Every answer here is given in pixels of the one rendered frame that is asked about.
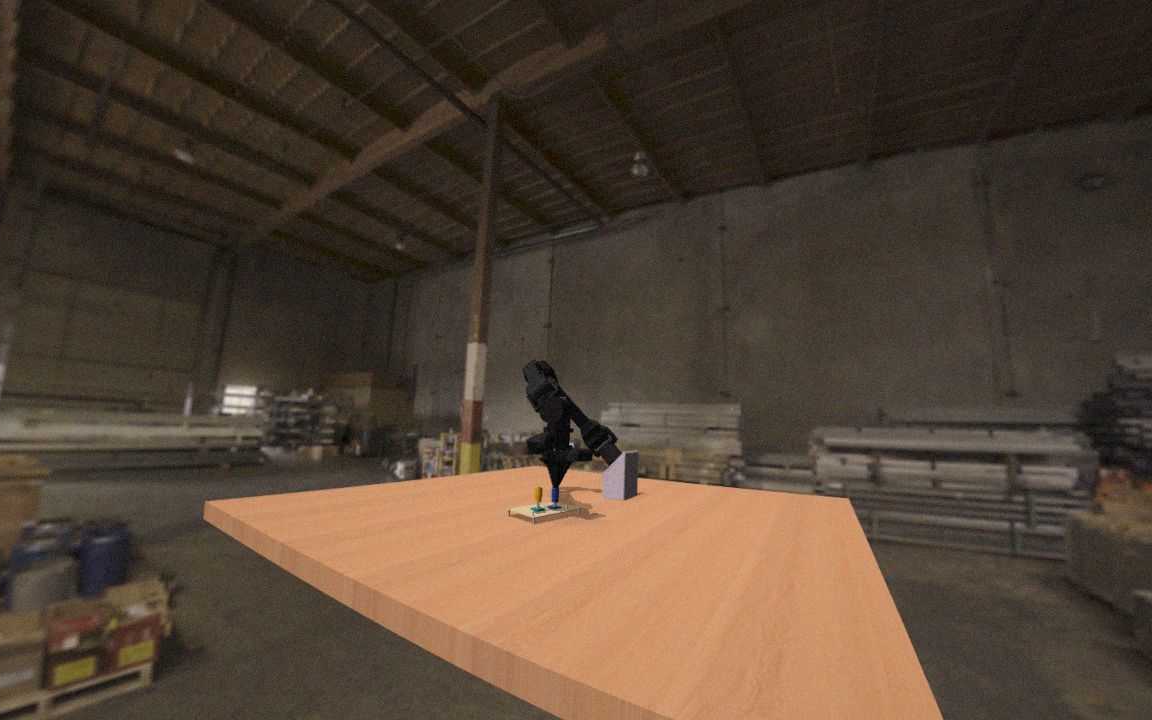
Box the beige circuit board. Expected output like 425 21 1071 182
506 487 582 524

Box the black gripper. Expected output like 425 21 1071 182
540 423 593 488

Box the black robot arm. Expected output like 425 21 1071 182
522 361 622 467

